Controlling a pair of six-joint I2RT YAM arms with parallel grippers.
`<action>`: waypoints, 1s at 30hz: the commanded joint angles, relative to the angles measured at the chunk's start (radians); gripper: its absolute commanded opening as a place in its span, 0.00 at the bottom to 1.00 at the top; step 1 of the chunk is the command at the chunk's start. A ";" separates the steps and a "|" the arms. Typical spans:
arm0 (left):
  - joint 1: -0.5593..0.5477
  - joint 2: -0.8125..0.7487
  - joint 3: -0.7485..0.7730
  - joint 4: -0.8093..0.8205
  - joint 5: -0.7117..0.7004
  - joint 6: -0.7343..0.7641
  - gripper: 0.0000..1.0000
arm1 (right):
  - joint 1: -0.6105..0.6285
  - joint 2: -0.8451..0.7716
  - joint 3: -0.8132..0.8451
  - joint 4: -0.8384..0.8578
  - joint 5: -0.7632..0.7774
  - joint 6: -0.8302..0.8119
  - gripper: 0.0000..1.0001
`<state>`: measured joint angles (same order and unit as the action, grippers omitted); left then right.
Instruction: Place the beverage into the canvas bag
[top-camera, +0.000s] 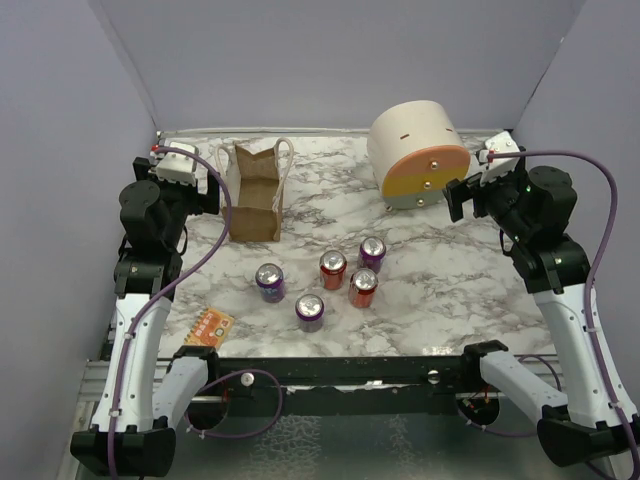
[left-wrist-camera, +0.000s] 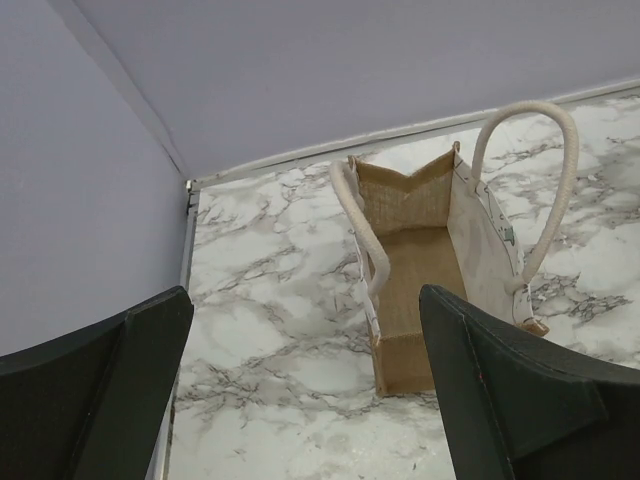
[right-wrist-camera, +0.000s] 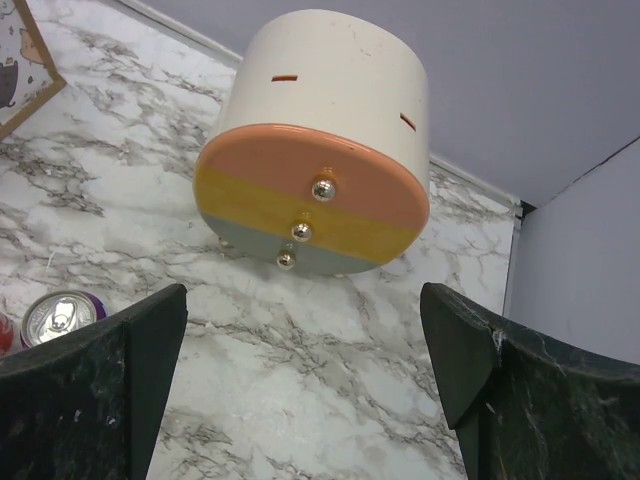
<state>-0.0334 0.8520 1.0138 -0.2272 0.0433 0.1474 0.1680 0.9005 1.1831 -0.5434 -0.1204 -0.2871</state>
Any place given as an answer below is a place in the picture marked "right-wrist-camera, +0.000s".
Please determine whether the purple Fanta can centre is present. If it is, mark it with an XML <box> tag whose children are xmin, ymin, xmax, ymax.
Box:
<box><xmin>20</xmin><ymin>290</ymin><xmax>107</xmax><ymax>348</ymax></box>

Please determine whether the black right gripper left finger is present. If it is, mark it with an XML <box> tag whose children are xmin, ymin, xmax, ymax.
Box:
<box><xmin>1</xmin><ymin>284</ymin><xmax>187</xmax><ymax>479</ymax></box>

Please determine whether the cream three-drawer round cabinet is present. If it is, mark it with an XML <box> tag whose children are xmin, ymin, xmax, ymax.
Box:
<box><xmin>193</xmin><ymin>9</ymin><xmax>430</xmax><ymax>275</ymax></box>

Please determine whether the red Coke can front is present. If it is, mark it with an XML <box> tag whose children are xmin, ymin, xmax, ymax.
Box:
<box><xmin>0</xmin><ymin>313</ymin><xmax>23</xmax><ymax>357</ymax></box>

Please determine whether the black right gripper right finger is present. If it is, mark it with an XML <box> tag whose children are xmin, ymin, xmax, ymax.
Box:
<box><xmin>420</xmin><ymin>283</ymin><xmax>639</xmax><ymax>479</ymax></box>

